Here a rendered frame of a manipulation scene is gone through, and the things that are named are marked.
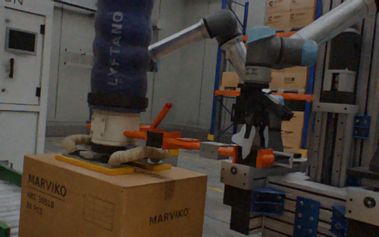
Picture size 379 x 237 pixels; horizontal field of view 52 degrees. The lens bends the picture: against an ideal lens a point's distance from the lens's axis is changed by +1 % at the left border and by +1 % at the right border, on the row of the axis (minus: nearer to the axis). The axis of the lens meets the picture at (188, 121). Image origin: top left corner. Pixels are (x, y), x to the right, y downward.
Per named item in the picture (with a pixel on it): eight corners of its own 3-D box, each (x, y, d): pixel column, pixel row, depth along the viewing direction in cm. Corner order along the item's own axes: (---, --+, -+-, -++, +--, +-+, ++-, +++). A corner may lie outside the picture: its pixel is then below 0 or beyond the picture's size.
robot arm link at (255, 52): (283, 27, 104) (251, 23, 103) (278, 68, 104) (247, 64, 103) (274, 31, 112) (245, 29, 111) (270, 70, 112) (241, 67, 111)
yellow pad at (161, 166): (95, 157, 161) (96, 145, 161) (114, 155, 169) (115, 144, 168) (152, 172, 139) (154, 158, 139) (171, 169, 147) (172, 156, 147)
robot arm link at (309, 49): (306, 43, 116) (270, 39, 115) (322, 37, 105) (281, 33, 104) (303, 70, 116) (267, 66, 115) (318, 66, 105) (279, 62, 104)
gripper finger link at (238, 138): (229, 156, 107) (239, 126, 110) (247, 159, 104) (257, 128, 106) (224, 152, 105) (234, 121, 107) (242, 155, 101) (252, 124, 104)
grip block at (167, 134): (143, 146, 129) (145, 129, 129) (163, 145, 137) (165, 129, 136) (161, 150, 124) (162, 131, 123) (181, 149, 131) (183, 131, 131)
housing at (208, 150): (197, 157, 116) (199, 141, 116) (211, 155, 121) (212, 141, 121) (216, 160, 111) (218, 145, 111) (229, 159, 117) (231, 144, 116)
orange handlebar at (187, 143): (68, 127, 161) (69, 118, 161) (124, 128, 184) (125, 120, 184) (266, 166, 101) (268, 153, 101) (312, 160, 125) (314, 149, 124)
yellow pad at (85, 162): (54, 159, 146) (54, 146, 146) (76, 157, 154) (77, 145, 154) (110, 176, 125) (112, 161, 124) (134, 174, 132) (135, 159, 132)
